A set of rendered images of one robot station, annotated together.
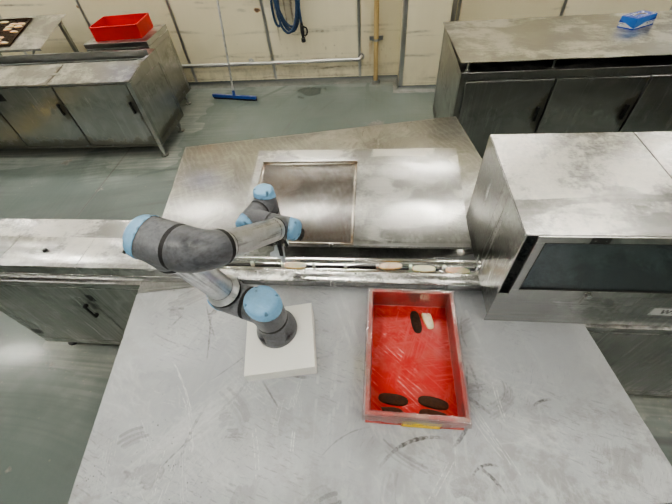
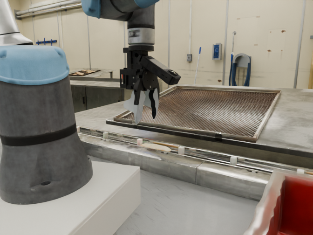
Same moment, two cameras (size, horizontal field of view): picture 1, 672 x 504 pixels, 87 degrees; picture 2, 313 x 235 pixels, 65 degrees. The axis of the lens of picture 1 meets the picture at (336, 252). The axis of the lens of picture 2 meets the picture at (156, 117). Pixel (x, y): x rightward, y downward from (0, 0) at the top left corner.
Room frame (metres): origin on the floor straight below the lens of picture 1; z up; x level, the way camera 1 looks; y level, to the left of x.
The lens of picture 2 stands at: (0.37, -0.08, 1.08)
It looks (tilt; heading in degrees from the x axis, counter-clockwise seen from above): 12 degrees down; 23
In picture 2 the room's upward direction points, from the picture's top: straight up
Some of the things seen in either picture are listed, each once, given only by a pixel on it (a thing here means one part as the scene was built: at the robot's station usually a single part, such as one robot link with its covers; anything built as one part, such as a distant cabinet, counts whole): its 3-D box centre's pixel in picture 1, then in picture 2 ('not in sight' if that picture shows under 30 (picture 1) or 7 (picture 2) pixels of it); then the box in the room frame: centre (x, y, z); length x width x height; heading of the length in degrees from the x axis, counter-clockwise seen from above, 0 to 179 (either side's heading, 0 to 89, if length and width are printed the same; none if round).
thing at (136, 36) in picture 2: not in sight; (140, 38); (0.99, 0.23, 1.16); 0.08 x 0.08 x 0.05
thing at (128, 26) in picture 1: (122, 27); not in sight; (4.38, 1.97, 0.93); 0.51 x 0.36 x 0.13; 84
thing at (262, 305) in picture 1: (264, 307); (31, 86); (0.66, 0.27, 1.05); 0.13 x 0.12 x 0.14; 62
